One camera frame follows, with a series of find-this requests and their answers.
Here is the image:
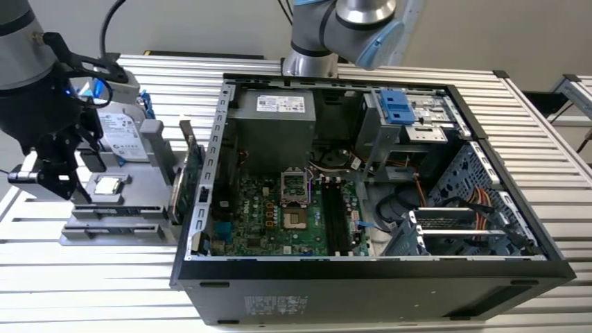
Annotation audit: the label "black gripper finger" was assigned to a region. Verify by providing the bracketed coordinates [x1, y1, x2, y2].
[36, 126, 92, 205]
[76, 121, 106, 173]

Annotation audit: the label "black RAM slot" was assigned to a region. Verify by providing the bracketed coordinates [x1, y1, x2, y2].
[321, 178, 342, 257]
[330, 178, 353, 257]

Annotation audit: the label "silver CPU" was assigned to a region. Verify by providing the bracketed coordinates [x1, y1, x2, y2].
[93, 176, 124, 195]

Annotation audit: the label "hard disk in blue carrier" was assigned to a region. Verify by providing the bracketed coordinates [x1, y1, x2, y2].
[85, 88, 157, 167]

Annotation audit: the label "grey parts rack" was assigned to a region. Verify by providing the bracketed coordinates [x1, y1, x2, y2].
[57, 119, 194, 248]

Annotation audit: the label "graphics card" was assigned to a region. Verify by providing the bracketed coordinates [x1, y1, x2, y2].
[166, 119, 206, 225]

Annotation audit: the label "grey power supply unit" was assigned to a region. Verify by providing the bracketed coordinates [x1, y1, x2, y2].
[225, 88, 318, 174]

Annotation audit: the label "metal socket cover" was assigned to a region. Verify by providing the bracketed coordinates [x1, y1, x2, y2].
[280, 166, 309, 207]

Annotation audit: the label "green motherboard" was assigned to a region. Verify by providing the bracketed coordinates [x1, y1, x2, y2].
[206, 173, 370, 257]

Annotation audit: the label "CPU socket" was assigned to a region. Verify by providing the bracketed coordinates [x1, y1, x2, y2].
[282, 207, 309, 230]

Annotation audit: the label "thin metal locking lever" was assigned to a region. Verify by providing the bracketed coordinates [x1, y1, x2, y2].
[304, 172, 321, 206]

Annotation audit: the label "black round speaker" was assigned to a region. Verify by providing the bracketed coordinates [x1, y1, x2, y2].
[318, 148, 354, 168]

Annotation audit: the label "blue drive latch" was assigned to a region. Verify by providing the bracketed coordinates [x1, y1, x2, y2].
[376, 89, 416, 125]

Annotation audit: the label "metal disk bay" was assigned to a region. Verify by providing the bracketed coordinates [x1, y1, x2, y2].
[382, 204, 514, 257]

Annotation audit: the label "black PC case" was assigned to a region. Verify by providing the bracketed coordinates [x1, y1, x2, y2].
[168, 71, 577, 327]

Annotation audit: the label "silver optical drive cage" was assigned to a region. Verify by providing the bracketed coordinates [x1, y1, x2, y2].
[354, 88, 466, 181]

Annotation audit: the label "metal slat side table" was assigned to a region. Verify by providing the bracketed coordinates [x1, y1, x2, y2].
[548, 73, 592, 128]

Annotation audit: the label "black camera cable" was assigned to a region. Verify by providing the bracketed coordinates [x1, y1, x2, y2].
[98, 0, 129, 70]
[276, 0, 297, 26]

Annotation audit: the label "power supply wire bundle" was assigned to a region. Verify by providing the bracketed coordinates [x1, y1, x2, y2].
[308, 160, 357, 175]

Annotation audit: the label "coiled black cable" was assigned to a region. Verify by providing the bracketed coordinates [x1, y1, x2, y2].
[374, 189, 414, 232]

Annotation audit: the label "orange wire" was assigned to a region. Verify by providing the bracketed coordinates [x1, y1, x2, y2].
[412, 172, 429, 211]

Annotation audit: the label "yellow red orange wires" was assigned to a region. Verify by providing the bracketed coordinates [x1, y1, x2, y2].
[464, 187, 493, 233]

